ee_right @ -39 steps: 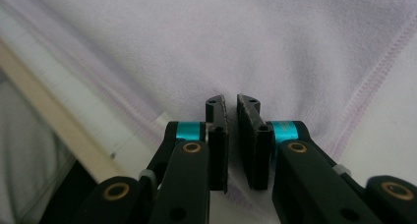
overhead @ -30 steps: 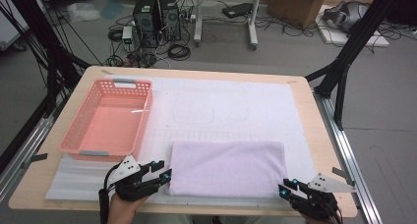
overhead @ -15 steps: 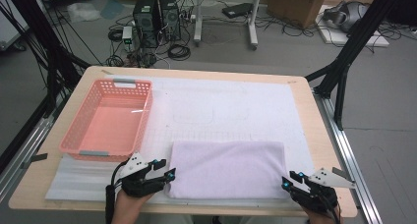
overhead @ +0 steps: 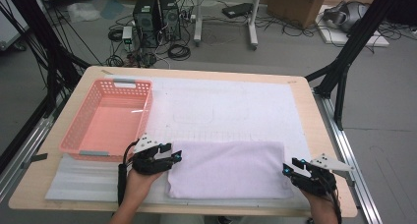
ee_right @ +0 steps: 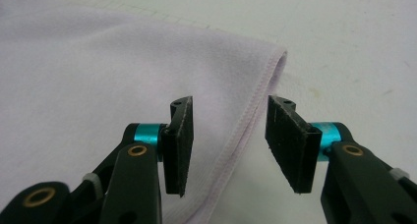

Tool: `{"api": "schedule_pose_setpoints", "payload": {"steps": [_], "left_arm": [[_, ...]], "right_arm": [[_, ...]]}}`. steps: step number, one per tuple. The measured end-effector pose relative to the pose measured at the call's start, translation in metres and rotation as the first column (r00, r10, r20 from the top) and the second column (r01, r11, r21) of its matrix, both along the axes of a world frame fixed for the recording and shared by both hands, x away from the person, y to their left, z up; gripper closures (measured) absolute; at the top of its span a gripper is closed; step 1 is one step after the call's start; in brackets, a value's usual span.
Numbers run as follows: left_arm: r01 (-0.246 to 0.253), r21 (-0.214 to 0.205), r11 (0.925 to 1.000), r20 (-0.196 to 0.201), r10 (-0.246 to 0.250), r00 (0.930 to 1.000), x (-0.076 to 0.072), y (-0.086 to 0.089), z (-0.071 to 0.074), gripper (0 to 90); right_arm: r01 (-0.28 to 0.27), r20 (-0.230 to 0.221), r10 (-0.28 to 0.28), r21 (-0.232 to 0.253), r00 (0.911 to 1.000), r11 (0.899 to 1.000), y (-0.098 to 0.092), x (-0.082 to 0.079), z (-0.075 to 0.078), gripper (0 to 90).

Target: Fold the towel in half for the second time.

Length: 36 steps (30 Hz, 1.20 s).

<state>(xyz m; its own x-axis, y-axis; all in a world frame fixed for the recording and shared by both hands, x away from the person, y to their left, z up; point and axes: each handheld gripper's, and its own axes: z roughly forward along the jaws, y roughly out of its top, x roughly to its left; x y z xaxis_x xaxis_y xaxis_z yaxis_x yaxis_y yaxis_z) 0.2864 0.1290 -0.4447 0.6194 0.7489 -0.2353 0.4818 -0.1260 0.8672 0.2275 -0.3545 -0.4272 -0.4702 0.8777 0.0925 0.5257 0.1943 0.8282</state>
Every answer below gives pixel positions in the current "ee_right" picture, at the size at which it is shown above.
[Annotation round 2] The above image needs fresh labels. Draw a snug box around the white foam mat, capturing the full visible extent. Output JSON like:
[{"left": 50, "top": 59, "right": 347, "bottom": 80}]
[{"left": 42, "top": 0, "right": 417, "bottom": 224}]

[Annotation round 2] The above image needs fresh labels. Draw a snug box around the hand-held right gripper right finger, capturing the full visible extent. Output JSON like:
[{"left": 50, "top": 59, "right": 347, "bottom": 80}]
[{"left": 265, "top": 94, "right": 323, "bottom": 195}]

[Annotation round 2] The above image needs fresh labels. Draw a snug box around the lilac printed towel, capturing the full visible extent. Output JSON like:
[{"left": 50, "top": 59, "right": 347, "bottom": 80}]
[{"left": 0, "top": 0, "right": 289, "bottom": 224}]

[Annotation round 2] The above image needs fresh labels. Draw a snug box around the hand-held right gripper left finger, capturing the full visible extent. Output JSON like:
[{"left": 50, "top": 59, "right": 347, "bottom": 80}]
[{"left": 162, "top": 95, "right": 195, "bottom": 198}]

